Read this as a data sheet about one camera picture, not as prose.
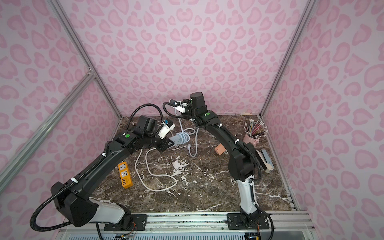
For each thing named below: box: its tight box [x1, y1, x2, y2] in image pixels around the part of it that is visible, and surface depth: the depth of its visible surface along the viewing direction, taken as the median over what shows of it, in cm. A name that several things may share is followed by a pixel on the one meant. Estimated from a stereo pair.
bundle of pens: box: [243, 119, 269, 139], surface depth 97 cm
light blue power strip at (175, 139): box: [169, 135, 180, 146], surface depth 78 cm
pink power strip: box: [214, 143, 226, 156], surface depth 97 cm
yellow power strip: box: [117, 161, 133, 189], surface depth 86 cm
